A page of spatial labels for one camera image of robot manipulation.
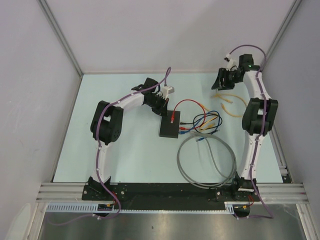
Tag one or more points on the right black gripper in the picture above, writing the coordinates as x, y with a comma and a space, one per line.
224, 85

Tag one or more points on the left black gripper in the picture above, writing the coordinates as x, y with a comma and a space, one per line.
162, 110

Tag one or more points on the black network switch box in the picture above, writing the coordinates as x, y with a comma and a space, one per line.
168, 129

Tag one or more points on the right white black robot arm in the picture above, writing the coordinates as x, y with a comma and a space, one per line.
258, 117

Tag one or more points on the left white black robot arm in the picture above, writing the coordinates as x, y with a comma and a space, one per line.
106, 125

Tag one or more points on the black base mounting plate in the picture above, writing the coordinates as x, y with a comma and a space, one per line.
165, 196

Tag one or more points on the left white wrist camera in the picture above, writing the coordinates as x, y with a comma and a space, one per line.
167, 90

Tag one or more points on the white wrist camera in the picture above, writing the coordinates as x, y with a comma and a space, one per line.
230, 62
167, 90

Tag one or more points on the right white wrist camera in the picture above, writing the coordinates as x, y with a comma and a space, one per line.
230, 62

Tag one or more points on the aluminium front frame rail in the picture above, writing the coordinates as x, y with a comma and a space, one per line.
271, 193

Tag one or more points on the slotted grey cable duct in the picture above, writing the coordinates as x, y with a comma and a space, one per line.
96, 208

